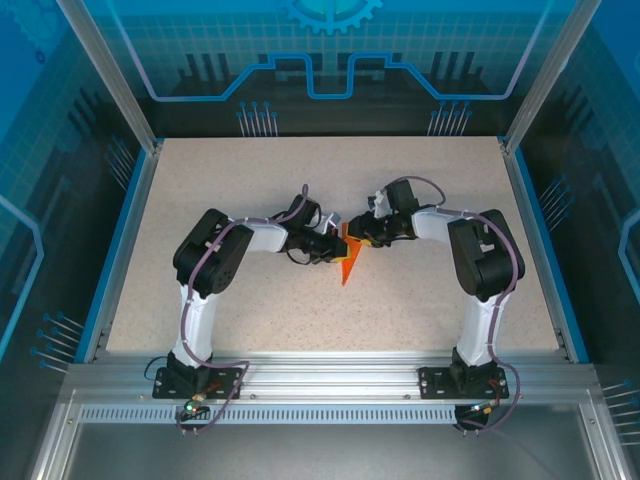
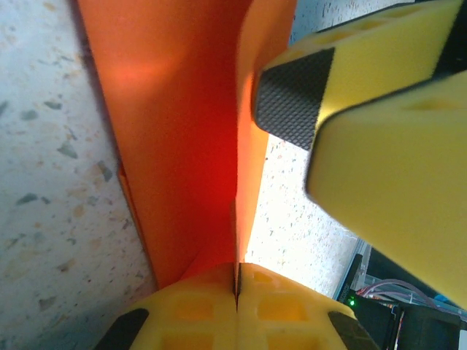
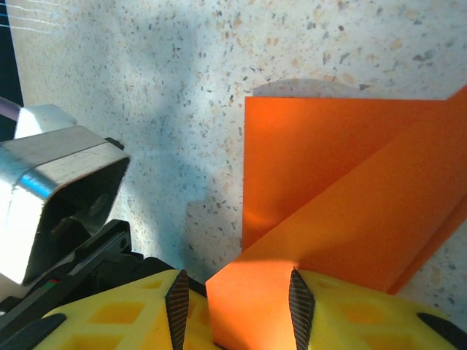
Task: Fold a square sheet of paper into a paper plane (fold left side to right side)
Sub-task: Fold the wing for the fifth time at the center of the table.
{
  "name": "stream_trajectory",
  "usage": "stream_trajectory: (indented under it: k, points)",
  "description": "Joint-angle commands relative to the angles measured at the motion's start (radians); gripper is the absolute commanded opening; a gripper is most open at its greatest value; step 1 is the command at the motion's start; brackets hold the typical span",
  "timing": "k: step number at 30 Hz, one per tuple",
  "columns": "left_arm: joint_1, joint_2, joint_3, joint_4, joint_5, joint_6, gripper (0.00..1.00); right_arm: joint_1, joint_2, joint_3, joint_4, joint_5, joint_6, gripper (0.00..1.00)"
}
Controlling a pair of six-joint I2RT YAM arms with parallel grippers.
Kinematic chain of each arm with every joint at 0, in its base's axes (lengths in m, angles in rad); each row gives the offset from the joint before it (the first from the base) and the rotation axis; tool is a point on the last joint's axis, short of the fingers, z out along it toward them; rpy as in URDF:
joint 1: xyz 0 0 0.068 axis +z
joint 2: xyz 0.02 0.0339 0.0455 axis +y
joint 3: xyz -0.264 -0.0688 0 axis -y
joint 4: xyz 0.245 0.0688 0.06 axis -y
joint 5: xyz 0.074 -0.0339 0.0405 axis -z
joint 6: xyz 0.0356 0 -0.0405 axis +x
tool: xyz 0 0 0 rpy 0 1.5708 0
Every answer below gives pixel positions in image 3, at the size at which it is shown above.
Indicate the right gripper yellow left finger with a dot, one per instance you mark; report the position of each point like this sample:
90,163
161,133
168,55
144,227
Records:
116,321

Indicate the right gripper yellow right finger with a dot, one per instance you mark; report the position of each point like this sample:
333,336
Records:
365,321

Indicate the orange paper sheet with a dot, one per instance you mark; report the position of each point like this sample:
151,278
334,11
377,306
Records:
328,164

